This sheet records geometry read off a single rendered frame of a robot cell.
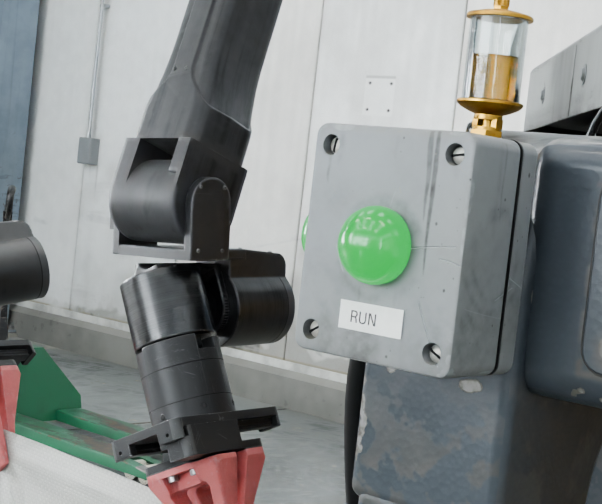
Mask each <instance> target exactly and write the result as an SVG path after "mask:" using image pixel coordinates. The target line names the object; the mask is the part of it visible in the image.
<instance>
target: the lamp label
mask: <svg viewBox="0 0 602 504"><path fill-rule="evenodd" d="M403 313H404V310H400V309H394V308H389V307H383V306H378V305H372V304H367V303H361V302H356V301H350V300H345V299H341V305H340V314H339V323H338V327H341V328H346V329H350V330H355V331H360V332H365V333H370V334H375V335H380V336H385V337H390V338H395V339H401V330H402V322H403Z"/></svg>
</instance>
